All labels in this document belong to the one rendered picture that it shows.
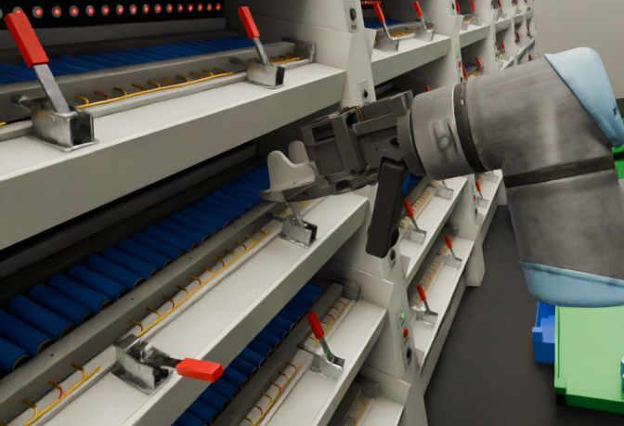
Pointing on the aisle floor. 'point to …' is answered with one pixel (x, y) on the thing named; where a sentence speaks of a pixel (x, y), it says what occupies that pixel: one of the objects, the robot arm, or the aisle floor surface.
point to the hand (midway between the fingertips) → (275, 193)
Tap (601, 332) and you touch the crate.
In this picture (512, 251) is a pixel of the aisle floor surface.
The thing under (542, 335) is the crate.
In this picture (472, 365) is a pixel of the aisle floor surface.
